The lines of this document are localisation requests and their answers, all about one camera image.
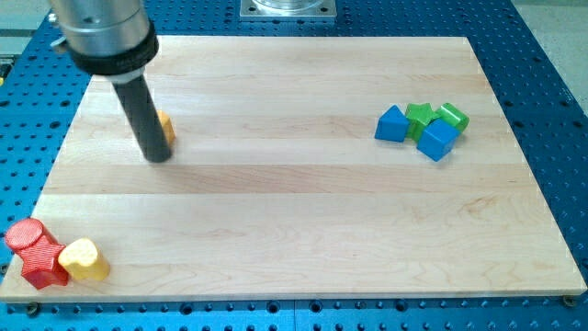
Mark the orange hexagon block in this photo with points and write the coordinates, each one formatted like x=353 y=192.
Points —
x=167 y=126

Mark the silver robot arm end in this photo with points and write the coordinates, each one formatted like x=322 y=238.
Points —
x=111 y=38

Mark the wooden board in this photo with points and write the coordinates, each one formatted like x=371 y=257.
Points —
x=277 y=188

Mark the blue triangle block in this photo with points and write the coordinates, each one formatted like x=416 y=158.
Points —
x=392 y=125

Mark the green star block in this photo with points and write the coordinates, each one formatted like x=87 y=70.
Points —
x=419 y=117

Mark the blue cube block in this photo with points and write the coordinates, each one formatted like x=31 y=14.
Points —
x=437 y=139

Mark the green cylinder block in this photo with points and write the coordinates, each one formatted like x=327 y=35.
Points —
x=453 y=116

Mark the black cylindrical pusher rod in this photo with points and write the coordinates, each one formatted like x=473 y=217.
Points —
x=137 y=103

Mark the yellow heart block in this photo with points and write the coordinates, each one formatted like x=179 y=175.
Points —
x=83 y=260

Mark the blue perforated table plate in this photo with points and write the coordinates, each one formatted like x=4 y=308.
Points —
x=43 y=90

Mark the red star block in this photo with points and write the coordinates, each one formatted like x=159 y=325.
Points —
x=41 y=267

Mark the red cylinder block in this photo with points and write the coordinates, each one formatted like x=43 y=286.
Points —
x=26 y=233

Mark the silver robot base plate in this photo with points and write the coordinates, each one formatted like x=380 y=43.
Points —
x=258 y=9

